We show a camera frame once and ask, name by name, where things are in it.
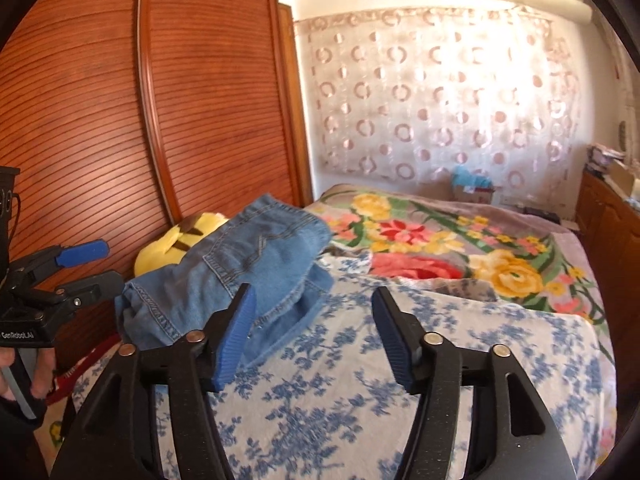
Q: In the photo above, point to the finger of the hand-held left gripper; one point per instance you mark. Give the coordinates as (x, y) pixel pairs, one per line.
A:
(95, 287)
(82, 254)

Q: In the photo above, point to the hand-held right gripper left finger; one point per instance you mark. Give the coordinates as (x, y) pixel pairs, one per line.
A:
(235, 340)

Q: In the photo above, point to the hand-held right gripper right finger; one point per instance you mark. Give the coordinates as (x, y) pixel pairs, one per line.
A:
(395, 345)

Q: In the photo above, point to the dark blue jeans pants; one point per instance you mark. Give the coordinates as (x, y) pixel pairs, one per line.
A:
(300, 295)

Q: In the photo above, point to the light blue jeans pants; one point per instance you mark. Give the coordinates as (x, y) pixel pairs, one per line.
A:
(250, 255)

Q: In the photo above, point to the person's left forearm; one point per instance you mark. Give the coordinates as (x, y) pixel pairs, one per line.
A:
(15, 430)

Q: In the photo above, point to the person's left hand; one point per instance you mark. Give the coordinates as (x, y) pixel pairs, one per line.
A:
(42, 370)

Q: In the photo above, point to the red yellow patterned cloth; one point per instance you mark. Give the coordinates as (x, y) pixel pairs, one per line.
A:
(75, 375)

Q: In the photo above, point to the yellow plush toy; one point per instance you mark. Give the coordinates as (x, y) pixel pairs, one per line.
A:
(165, 245)

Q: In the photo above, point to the blue floral bedsheet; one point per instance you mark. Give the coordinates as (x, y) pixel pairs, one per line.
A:
(325, 390)

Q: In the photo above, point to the colourful floral blanket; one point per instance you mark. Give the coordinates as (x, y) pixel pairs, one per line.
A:
(450, 245)

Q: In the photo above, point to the cardboard box with blue tissue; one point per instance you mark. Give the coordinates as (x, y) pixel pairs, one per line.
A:
(472, 187)

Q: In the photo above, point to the wooden side cabinet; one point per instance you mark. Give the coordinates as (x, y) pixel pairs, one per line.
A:
(610, 245)

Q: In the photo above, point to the circle-patterned sheer curtain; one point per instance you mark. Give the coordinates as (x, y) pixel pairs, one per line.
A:
(440, 100)

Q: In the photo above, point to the stack of papers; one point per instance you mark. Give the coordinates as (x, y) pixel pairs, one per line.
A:
(605, 156)

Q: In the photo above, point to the open flat cardboard box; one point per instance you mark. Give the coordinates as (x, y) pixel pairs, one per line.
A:
(625, 177)

